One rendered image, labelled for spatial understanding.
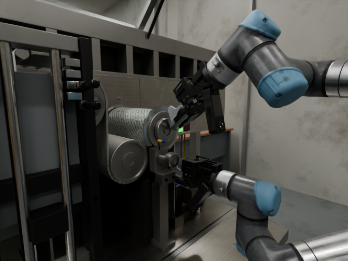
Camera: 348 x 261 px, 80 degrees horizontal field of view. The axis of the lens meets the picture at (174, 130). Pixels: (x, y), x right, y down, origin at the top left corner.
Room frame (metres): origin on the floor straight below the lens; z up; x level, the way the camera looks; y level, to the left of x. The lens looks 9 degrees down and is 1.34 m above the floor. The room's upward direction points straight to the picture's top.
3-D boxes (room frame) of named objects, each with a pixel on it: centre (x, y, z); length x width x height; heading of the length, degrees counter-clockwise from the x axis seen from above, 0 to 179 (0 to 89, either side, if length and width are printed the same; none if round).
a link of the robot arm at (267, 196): (0.48, -0.20, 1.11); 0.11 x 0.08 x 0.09; 45
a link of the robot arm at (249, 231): (0.47, -0.20, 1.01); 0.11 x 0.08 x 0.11; 178
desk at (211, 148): (3.22, -0.18, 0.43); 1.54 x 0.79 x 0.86; 134
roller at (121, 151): (0.64, 0.21, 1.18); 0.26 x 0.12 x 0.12; 45
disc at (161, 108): (0.64, 0.04, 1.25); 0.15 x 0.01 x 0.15; 135
